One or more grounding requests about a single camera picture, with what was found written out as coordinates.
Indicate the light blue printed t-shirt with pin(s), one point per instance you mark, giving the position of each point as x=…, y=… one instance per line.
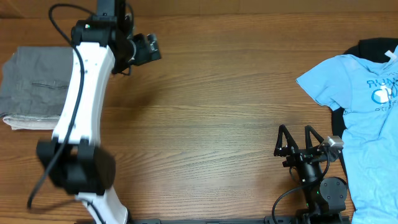
x=367, y=91

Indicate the black garment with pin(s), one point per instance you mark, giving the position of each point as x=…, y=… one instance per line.
x=369, y=49

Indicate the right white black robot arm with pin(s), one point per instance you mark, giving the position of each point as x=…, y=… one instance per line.
x=325, y=196

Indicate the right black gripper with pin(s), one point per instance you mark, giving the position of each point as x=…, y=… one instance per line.
x=298, y=154

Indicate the folded beige shorts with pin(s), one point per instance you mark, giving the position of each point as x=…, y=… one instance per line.
x=19, y=121

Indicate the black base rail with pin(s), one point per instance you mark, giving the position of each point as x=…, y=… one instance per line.
x=265, y=220

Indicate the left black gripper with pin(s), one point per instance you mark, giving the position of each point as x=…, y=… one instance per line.
x=142, y=56

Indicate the grey shorts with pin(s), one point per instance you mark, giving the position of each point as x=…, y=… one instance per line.
x=35, y=81

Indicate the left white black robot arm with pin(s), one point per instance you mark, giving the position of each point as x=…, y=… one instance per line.
x=104, y=44

